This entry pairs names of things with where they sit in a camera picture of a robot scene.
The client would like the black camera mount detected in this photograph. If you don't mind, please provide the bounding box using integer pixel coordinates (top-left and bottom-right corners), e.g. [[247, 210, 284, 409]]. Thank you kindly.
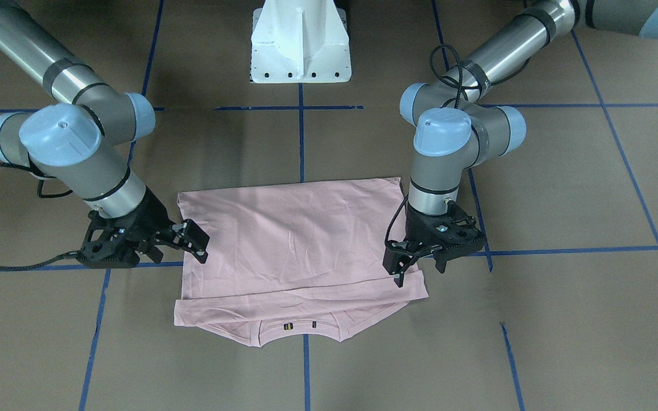
[[440, 200, 486, 257], [75, 210, 139, 269]]

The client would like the pink Snoopy t-shirt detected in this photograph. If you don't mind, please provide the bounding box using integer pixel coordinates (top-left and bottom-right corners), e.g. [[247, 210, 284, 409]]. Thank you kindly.
[[173, 177, 428, 348]]

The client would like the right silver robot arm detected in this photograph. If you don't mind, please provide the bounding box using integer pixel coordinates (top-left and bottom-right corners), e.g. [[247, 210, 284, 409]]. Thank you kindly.
[[0, 1, 209, 269]]

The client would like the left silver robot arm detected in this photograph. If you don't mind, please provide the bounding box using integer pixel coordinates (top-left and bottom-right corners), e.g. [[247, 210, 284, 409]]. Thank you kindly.
[[382, 1, 658, 287]]

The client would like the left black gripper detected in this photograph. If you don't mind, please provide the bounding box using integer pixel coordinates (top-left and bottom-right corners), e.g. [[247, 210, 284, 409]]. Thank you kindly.
[[382, 204, 462, 287]]

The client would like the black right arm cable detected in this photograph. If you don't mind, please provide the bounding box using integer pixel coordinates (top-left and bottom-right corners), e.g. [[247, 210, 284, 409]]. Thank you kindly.
[[0, 160, 87, 271]]

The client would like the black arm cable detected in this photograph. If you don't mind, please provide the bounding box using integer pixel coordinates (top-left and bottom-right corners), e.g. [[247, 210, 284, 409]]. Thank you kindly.
[[384, 45, 529, 246], [0, 160, 87, 271]]

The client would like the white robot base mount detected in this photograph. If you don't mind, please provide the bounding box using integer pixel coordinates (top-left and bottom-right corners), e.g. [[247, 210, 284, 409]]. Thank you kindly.
[[249, 1, 352, 84]]

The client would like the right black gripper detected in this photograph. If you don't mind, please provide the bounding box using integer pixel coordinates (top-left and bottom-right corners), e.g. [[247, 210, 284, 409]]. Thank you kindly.
[[125, 188, 210, 264]]

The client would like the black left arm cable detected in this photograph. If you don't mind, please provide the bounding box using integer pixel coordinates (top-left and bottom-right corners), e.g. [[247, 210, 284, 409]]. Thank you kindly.
[[384, 45, 529, 246]]

